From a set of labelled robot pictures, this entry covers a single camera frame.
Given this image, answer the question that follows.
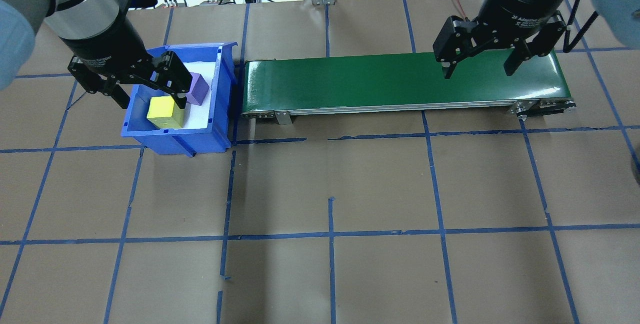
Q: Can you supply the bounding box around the purple foam cube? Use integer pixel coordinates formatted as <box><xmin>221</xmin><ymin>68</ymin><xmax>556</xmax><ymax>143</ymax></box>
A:
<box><xmin>184</xmin><ymin>72</ymin><xmax>211</xmax><ymax>106</ymax></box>

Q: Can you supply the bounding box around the yellow foam cube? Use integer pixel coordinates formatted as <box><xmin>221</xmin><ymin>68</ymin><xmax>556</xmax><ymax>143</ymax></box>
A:
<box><xmin>146</xmin><ymin>95</ymin><xmax>187</xmax><ymax>130</ymax></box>

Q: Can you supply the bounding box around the white foam pad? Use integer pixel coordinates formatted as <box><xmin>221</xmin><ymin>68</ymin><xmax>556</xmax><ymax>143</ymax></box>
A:
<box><xmin>181</xmin><ymin>59</ymin><xmax>221</xmax><ymax>130</ymax></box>

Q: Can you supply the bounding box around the blue plastic storage bin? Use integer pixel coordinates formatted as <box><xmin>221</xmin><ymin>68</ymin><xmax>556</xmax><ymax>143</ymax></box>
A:
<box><xmin>121</xmin><ymin>41</ymin><xmax>239</xmax><ymax>158</ymax></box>

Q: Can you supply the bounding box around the green belt conveyor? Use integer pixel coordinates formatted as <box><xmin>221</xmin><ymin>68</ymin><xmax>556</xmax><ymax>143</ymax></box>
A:
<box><xmin>241</xmin><ymin>50</ymin><xmax>577</xmax><ymax>126</ymax></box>

